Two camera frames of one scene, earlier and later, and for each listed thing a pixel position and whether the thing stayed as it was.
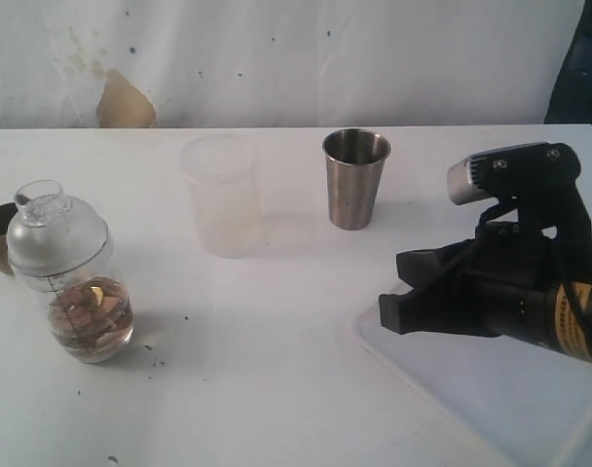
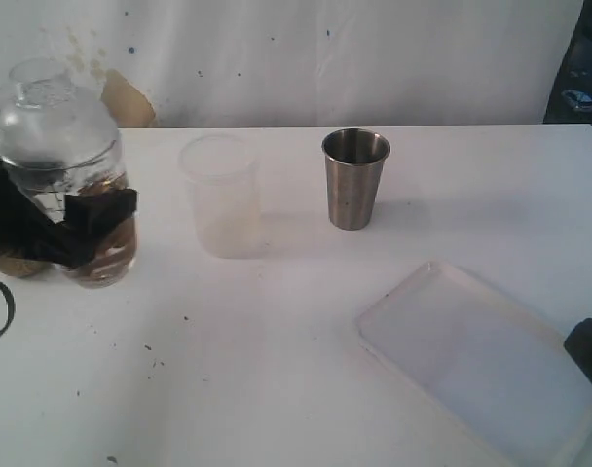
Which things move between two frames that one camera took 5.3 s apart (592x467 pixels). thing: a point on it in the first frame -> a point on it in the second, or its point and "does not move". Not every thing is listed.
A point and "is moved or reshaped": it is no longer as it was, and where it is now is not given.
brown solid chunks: [92, 318] -> [114, 249]
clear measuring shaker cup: [90, 310] -> [58, 151]
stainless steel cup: [354, 161] does not move
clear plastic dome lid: [53, 233] is moved or reshaped
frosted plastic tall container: [224, 176] does not move
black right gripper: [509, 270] -> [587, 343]
